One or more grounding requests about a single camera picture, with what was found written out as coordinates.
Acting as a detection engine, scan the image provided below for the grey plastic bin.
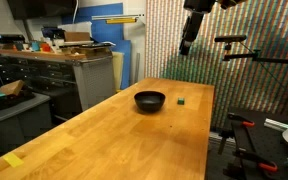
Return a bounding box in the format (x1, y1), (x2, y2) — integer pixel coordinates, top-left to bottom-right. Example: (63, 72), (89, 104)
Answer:
(0, 92), (52, 153)

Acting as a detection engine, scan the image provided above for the orange small item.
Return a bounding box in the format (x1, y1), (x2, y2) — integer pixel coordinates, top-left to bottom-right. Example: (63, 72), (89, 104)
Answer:
(39, 42), (52, 53)

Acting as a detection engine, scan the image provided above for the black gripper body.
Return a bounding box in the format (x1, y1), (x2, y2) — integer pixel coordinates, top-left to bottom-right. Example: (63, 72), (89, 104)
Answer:
(181, 11), (205, 44)

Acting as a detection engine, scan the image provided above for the dark drawer cabinet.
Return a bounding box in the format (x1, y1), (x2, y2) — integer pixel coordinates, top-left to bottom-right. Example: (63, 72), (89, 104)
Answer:
(0, 54), (82, 113)

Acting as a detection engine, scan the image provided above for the teal cup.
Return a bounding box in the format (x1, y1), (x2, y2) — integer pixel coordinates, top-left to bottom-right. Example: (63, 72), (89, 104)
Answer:
(30, 40), (41, 52)

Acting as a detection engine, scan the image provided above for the wooden workbench shelf top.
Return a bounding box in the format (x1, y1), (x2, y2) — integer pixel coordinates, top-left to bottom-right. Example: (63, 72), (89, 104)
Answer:
(0, 47), (113, 63)

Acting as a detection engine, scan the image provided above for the blue foam board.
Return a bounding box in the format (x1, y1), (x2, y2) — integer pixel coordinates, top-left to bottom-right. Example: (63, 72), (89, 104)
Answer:
(61, 2), (132, 90)

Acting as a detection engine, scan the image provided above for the brown cardboard block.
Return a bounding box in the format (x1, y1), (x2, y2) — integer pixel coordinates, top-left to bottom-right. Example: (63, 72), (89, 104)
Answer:
(0, 79), (26, 96)

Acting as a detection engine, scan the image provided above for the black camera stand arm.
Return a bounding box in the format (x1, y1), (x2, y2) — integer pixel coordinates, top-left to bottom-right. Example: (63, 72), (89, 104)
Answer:
(221, 42), (288, 70)

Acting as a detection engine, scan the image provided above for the yellow sticky note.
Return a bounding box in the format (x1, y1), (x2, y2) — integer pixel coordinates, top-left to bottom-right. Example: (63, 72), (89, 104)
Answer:
(2, 152), (25, 169)

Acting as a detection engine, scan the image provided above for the black clamp orange handle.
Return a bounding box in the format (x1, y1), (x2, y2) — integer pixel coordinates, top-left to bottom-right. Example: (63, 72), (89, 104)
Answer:
(233, 149), (279, 173)
(226, 112), (256, 128)

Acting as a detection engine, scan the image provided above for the black bowl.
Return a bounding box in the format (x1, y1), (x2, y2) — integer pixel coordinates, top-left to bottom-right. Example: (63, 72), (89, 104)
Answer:
(133, 90), (167, 113)

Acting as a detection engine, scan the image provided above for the striped patterned backdrop panel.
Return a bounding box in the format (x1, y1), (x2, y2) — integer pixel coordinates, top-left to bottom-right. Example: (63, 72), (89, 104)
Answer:
(144, 0), (288, 131)

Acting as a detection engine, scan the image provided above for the black camera on stand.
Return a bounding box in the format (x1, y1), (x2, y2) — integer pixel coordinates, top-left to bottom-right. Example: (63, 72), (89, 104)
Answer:
(214, 34), (248, 44)

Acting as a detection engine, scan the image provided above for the yellow spirit level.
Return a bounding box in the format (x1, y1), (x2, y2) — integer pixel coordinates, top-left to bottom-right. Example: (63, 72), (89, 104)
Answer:
(105, 17), (139, 25)

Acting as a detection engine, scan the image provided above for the black monitor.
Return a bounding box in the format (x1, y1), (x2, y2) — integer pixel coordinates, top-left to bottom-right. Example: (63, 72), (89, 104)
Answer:
(6, 0), (79, 21)

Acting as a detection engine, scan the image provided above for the aluminium extrusion bar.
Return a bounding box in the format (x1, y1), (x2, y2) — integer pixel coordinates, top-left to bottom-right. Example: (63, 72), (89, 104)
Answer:
(263, 117), (288, 132)

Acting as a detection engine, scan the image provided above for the white metal rail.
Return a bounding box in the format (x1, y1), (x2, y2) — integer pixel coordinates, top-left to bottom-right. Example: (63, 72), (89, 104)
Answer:
(91, 13), (146, 21)

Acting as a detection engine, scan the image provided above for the brown cardboard box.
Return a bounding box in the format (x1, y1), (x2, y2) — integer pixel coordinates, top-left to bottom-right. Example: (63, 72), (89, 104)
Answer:
(63, 31), (92, 43)

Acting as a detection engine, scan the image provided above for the grey perforated metal panel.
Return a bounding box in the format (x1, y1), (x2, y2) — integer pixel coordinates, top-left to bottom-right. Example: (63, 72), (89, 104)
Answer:
(72, 55), (116, 112)

